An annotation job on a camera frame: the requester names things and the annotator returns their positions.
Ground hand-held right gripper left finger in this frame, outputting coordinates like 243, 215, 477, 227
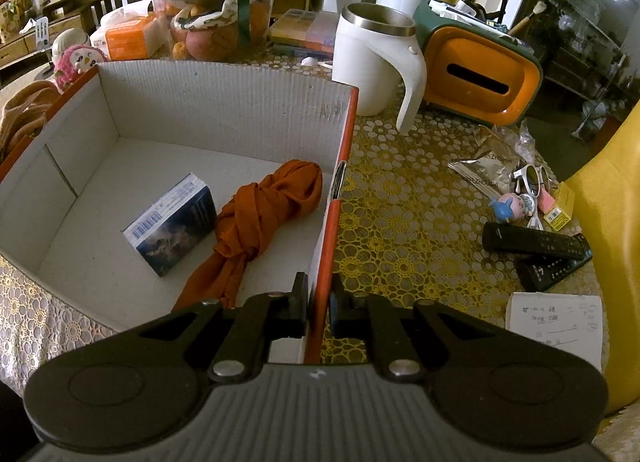
132, 272, 310, 384

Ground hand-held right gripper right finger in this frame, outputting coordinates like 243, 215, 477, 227
327, 273, 501, 384

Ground orange white cardboard box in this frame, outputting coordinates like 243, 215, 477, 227
0, 60, 361, 365

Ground pink plush toy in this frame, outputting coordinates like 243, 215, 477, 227
52, 44, 108, 95

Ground pink beige handbag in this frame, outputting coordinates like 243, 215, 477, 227
0, 80, 63, 163

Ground orange knotted scarf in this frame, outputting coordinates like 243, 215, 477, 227
171, 160, 324, 313

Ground blue white tube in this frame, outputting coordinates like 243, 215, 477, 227
122, 173, 218, 277

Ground clear plastic wrapper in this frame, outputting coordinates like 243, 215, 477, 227
515, 118, 558, 183
446, 158, 518, 195

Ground pink blue figurine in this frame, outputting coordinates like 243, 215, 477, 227
489, 192, 536, 223

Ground black remote control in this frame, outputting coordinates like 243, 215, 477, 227
515, 247, 593, 293
482, 222, 593, 261

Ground white notepad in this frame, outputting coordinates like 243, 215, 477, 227
505, 292, 603, 373

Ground white sunglasses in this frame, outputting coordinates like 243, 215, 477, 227
510, 165, 551, 203

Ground small yellow box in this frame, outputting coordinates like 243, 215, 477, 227
544, 182, 576, 231

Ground clear plastic storage case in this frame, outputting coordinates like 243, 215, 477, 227
269, 9, 341, 58

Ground yellow chair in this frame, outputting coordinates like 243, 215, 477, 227
565, 102, 640, 418

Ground orange green tissue organizer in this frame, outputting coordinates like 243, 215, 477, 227
412, 0, 543, 127

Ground plastic bag of fruit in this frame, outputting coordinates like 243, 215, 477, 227
137, 0, 281, 62

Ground orange tissue pack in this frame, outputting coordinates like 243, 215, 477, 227
90, 0, 173, 61

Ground white round jar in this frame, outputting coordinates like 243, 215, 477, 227
51, 28, 96, 67

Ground wooden chair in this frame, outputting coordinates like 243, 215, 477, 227
42, 0, 138, 32

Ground dark glass cabinet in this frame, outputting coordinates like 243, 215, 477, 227
520, 0, 640, 117

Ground wooden sideboard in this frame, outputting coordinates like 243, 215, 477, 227
0, 6, 86, 72

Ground white mug with handle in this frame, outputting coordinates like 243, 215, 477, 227
331, 2, 428, 135

